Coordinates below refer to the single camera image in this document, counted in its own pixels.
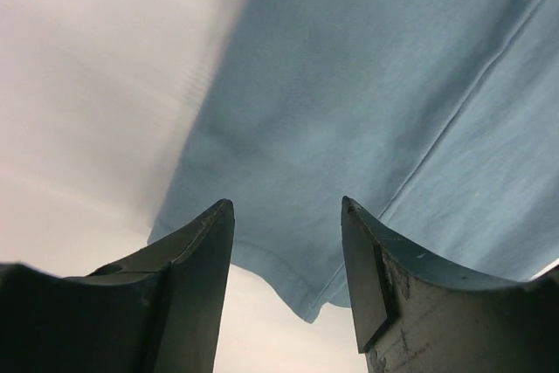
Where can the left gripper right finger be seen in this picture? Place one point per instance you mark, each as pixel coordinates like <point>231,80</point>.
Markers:
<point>415,311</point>

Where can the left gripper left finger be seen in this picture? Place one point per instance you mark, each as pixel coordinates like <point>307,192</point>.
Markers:
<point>157,310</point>

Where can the blue-grey t-shirt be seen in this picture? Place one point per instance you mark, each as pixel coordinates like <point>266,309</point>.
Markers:
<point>439,117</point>

